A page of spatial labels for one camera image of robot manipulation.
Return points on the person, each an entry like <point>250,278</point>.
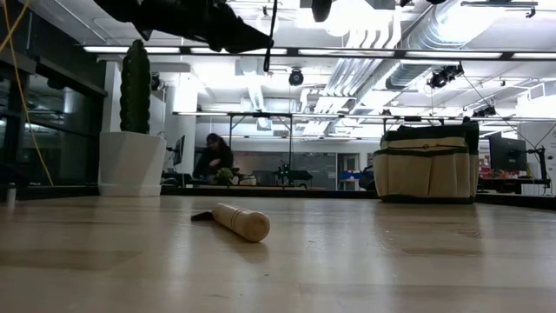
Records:
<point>215,158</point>

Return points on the black ceiling camera cluster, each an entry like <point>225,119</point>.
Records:
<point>445,76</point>

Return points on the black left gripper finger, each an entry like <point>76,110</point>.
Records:
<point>243,39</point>

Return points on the black overhead rig beam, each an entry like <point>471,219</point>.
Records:
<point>347,53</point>

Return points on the small black monitor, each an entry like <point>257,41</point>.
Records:
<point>179,150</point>

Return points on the small green potted plant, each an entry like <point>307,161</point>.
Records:
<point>224,176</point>

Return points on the large black monitor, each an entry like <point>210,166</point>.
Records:
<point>507,152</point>

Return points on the black aluminium table frame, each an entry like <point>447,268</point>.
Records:
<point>304,192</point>

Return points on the small white cylinder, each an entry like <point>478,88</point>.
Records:
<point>11,195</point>

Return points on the black ceiling light fixture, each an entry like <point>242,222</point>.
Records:
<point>484,112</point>

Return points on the black background rig frame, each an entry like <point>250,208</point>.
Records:
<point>412,118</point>
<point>290,139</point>

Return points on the white faceted plant pot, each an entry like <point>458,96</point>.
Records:
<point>130,165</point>

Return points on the black background robot arm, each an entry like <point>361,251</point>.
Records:
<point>293,174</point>

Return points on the beige green-trimmed gardening bag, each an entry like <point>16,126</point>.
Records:
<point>425,169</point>

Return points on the round black ceiling camera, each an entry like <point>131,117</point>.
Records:
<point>296,77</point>

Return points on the green cactus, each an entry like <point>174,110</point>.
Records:
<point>135,87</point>

